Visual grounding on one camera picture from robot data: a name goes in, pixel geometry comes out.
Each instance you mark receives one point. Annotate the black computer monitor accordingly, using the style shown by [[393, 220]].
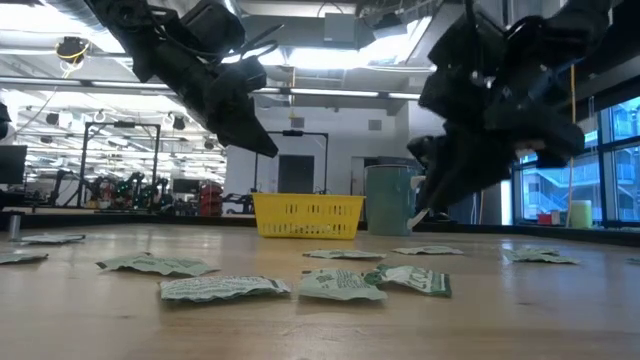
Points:
[[12, 165]]

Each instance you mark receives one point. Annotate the small red box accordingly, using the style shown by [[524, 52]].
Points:
[[544, 219]]

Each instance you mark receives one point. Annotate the pale green cup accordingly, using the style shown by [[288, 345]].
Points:
[[581, 215]]

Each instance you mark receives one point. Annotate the silver ceiling duct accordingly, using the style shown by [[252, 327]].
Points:
[[75, 12]]

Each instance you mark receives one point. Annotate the red tool bins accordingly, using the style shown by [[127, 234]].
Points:
[[211, 200]]

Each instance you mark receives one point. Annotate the silver metal post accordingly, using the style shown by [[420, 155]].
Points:
[[14, 225]]

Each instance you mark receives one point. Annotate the green truvia sweetener packet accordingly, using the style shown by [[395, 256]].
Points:
[[427, 250], [340, 286], [345, 254], [160, 266], [20, 258], [420, 280], [220, 288], [542, 257], [52, 239]]

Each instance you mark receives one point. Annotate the green ceramic mug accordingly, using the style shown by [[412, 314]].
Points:
[[390, 200]]

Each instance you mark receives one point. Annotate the grey ceiling box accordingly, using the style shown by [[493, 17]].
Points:
[[340, 27]]

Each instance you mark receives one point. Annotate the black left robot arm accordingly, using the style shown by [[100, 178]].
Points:
[[125, 30]]

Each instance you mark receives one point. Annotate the ceiling light strip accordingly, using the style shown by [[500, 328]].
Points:
[[125, 85], [335, 93]]

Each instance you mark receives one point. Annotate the dark door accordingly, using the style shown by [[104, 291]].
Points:
[[296, 175]]

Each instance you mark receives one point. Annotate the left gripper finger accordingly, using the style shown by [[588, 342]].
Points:
[[235, 120]]

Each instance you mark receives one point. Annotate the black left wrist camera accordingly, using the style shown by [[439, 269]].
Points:
[[212, 25]]

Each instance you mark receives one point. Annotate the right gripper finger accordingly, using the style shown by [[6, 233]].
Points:
[[500, 147], [427, 150]]

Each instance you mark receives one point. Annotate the background robot workstation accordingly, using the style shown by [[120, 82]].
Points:
[[132, 190]]

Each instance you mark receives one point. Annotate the yellow plastic basket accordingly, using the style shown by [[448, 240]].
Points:
[[307, 215]]

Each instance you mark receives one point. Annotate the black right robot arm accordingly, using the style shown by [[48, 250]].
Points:
[[575, 30]]

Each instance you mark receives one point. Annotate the black gantry frame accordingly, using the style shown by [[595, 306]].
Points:
[[120, 124], [292, 133]]

